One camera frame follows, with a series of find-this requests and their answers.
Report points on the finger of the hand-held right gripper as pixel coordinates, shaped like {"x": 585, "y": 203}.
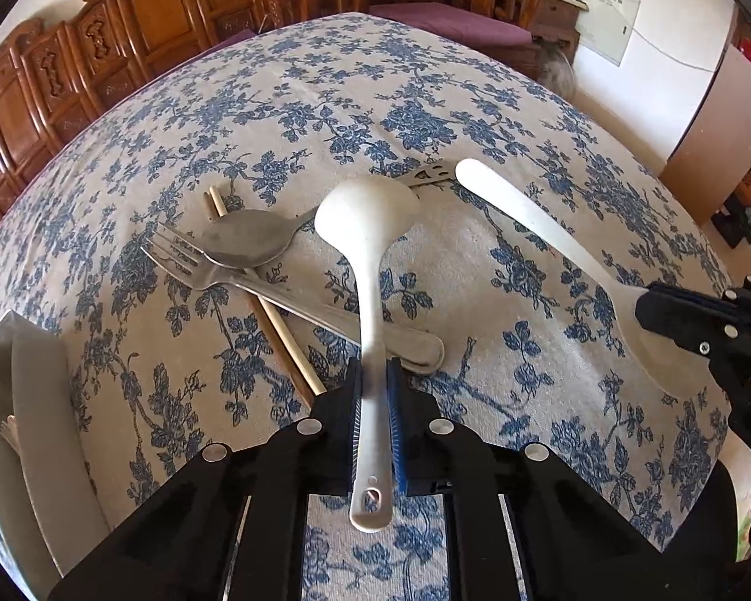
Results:
{"x": 688, "y": 296}
{"x": 676, "y": 325}

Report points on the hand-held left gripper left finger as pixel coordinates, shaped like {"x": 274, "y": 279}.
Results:
{"x": 352, "y": 413}

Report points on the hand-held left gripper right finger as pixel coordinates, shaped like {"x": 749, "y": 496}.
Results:
{"x": 395, "y": 426}

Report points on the metal fork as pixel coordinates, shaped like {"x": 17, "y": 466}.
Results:
{"x": 288, "y": 303}

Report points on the white long spoon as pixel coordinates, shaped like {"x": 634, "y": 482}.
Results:
{"x": 538, "y": 219}

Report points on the white round ladle spoon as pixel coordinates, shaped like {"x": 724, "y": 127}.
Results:
{"x": 363, "y": 213}

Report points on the metal spoon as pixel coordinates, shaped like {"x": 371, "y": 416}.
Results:
{"x": 244, "y": 241}

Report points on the grey metal container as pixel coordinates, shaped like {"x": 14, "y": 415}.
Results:
{"x": 44, "y": 426}

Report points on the dark shoes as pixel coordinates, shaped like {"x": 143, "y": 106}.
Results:
{"x": 741, "y": 222}

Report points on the brown flat board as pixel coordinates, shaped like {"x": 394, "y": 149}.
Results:
{"x": 720, "y": 131}

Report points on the grey plastic bag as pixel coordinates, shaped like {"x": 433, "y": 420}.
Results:
{"x": 557, "y": 72}

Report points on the wooden side table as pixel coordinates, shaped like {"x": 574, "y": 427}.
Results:
{"x": 554, "y": 19}

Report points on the blue floral tablecloth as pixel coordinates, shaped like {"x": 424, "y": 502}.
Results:
{"x": 350, "y": 75}

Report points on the purple armchair cushion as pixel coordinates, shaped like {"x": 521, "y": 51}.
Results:
{"x": 450, "y": 22}

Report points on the long purple sofa cushion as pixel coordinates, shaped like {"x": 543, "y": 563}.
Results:
{"x": 238, "y": 37}

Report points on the long carved wooden sofa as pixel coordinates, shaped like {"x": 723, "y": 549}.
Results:
{"x": 150, "y": 12}

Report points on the white wall panel cover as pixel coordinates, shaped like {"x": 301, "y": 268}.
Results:
{"x": 607, "y": 19}

